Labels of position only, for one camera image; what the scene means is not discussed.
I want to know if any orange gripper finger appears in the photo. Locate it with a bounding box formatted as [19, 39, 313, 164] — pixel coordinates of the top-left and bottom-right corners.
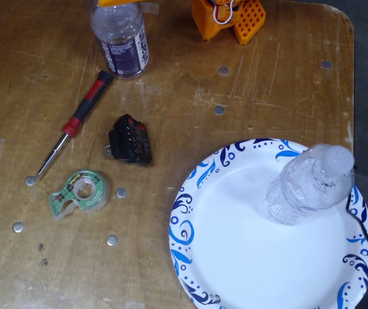
[97, 0, 140, 8]

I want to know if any clear bottle purple label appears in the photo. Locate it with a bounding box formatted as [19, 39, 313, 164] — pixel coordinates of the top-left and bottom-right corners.
[89, 0, 150, 80]

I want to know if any clear water bottle white cap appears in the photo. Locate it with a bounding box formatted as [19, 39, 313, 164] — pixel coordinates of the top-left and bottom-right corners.
[263, 144, 356, 226]

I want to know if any blue patterned paper plate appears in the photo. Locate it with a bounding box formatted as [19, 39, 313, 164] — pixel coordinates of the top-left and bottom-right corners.
[169, 138, 368, 309]

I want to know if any red black screwdriver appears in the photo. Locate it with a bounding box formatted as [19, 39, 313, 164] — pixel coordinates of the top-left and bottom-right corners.
[34, 70, 115, 181]

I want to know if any black power adapter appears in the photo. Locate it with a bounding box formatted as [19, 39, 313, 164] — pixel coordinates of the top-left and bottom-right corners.
[103, 113, 153, 168]

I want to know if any green tape dispenser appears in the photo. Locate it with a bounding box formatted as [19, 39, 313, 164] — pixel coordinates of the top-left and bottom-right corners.
[49, 169, 110, 222]

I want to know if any white red servo wire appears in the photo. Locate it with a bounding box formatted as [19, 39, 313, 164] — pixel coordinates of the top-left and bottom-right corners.
[212, 0, 241, 25]

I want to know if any thin black cable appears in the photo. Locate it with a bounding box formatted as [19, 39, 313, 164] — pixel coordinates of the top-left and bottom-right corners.
[345, 164, 368, 281]

